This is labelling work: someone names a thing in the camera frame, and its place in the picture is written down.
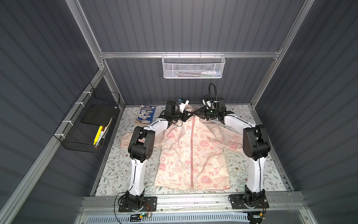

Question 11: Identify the pink patterned hooded jacket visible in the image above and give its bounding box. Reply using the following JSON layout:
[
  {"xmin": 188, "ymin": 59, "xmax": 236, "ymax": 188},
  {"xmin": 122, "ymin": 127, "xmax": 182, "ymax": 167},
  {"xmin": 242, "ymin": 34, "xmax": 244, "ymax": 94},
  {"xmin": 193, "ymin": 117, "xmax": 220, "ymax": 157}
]
[{"xmin": 120, "ymin": 105, "xmax": 244, "ymax": 191}]

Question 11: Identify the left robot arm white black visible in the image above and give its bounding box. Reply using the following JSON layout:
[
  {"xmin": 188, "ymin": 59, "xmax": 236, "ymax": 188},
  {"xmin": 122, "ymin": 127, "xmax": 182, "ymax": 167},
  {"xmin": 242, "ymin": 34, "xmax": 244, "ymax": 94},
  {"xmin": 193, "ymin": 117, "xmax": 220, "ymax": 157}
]
[{"xmin": 124, "ymin": 98, "xmax": 192, "ymax": 210}]

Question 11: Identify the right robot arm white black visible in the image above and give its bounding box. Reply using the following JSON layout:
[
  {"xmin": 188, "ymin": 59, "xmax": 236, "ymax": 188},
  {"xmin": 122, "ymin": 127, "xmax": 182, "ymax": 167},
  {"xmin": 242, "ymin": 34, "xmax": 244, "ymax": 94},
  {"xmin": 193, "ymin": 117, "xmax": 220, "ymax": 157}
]
[{"xmin": 194, "ymin": 95, "xmax": 271, "ymax": 209}]

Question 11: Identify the blue sticker book pack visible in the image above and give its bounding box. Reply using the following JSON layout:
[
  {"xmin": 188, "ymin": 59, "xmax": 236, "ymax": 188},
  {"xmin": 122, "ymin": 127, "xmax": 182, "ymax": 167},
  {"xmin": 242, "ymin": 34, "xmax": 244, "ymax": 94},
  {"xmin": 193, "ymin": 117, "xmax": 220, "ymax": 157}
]
[{"xmin": 135, "ymin": 105, "xmax": 156, "ymax": 125}]

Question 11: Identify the white tube in mesh basket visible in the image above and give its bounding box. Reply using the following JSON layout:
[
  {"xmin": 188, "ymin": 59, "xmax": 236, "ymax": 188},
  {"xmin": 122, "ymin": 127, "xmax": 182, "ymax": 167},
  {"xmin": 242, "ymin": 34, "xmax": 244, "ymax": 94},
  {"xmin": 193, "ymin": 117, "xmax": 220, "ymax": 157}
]
[{"xmin": 200, "ymin": 70, "xmax": 222, "ymax": 78}]

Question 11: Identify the yellow highlighter marker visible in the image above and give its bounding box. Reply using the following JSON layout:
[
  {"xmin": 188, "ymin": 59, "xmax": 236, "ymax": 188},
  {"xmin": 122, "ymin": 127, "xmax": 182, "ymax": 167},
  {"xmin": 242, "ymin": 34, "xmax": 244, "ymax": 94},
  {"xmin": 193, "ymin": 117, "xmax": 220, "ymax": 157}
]
[{"xmin": 93, "ymin": 126, "xmax": 103, "ymax": 146}]

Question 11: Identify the white wire mesh basket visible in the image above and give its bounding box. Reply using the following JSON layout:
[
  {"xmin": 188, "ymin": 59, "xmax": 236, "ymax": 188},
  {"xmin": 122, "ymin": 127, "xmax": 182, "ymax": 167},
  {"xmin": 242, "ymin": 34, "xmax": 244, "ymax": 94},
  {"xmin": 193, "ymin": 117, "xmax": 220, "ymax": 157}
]
[{"xmin": 161, "ymin": 53, "xmax": 226, "ymax": 79}]

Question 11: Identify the black wire wall basket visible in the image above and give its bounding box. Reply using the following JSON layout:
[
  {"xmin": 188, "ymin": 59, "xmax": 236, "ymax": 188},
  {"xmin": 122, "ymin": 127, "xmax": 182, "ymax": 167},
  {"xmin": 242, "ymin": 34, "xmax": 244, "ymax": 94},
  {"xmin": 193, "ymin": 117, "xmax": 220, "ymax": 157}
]
[{"xmin": 54, "ymin": 84, "xmax": 121, "ymax": 154}]

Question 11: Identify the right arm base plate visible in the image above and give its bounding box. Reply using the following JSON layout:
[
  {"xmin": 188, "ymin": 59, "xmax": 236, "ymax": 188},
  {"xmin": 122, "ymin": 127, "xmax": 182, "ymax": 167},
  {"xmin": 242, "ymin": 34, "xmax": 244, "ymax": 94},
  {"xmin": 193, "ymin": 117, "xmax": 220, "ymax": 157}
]
[{"xmin": 228, "ymin": 193, "xmax": 269, "ymax": 210}]

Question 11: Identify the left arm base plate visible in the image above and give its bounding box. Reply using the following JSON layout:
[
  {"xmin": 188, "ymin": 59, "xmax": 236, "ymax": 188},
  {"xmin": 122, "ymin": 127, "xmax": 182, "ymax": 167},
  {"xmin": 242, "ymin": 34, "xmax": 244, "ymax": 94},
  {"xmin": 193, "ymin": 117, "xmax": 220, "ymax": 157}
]
[{"xmin": 117, "ymin": 196, "xmax": 158, "ymax": 212}]

